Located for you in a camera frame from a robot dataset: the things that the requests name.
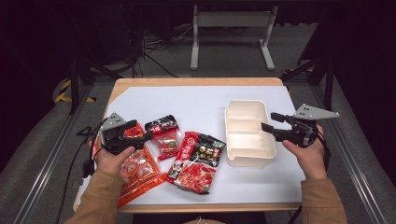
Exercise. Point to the white metal stand frame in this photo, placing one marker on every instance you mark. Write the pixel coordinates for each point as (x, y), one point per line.
(233, 19)

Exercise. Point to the white compartment plastic container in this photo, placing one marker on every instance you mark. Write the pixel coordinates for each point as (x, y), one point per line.
(246, 140)

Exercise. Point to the yellow black hazard tape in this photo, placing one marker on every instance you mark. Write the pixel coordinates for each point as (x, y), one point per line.
(63, 93)

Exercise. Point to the small black red seasoning packet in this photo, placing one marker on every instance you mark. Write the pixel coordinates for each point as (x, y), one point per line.
(165, 140)

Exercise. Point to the white table mat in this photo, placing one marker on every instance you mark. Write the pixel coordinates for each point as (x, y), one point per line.
(193, 105)

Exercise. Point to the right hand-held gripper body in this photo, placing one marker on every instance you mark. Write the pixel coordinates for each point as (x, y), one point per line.
(303, 130)

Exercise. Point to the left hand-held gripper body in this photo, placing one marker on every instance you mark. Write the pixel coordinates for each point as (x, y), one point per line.
(113, 137)

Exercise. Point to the aluminium rail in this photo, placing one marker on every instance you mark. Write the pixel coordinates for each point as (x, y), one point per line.
(351, 161)
(46, 168)

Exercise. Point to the person's right hand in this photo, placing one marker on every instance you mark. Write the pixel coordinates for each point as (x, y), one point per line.
(311, 160)

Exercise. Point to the large red black seasoning packet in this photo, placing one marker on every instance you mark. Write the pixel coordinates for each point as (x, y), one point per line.
(196, 168)

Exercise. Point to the orange clear seasoning packet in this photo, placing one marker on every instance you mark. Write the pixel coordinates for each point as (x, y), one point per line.
(141, 171)

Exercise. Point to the person's left hand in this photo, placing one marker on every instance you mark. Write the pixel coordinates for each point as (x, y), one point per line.
(110, 161)

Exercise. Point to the black tripod stand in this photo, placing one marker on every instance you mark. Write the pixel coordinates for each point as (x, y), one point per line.
(74, 84)
(328, 84)

